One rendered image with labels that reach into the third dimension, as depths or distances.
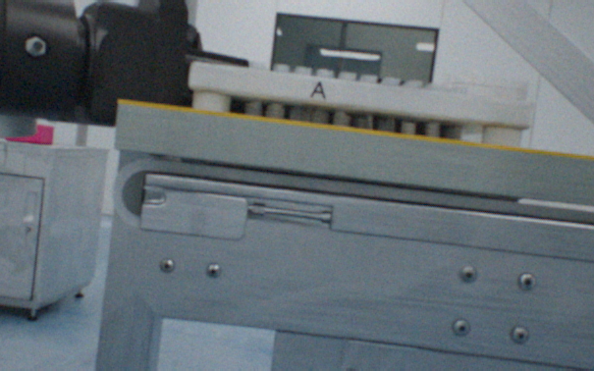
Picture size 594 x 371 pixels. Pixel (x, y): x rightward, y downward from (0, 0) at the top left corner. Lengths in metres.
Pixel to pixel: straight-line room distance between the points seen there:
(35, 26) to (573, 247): 0.38
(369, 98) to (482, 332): 0.18
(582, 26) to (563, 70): 5.39
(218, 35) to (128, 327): 4.97
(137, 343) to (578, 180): 0.51
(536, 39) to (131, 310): 0.53
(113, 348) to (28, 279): 2.23
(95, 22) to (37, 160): 2.47
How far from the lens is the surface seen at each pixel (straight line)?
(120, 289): 0.76
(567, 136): 5.68
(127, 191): 0.46
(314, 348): 0.50
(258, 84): 0.45
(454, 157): 0.44
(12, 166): 2.98
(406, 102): 0.46
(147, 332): 0.77
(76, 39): 0.45
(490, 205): 0.47
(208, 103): 0.46
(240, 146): 0.43
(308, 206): 0.44
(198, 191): 0.44
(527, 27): 0.42
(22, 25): 0.44
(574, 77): 0.40
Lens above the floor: 0.88
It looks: 3 degrees down
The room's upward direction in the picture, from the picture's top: 7 degrees clockwise
